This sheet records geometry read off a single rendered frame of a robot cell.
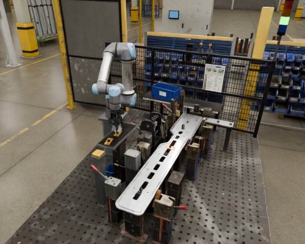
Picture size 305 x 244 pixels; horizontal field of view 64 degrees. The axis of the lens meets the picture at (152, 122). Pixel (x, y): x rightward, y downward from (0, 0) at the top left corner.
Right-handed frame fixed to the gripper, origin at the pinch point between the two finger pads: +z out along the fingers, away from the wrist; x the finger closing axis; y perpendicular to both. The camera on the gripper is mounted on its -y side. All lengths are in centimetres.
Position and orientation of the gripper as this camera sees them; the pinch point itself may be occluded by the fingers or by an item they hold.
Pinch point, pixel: (117, 131)
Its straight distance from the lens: 185.1
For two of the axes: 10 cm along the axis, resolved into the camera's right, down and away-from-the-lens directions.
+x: 9.7, 1.4, -2.2
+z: -0.2, 8.8, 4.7
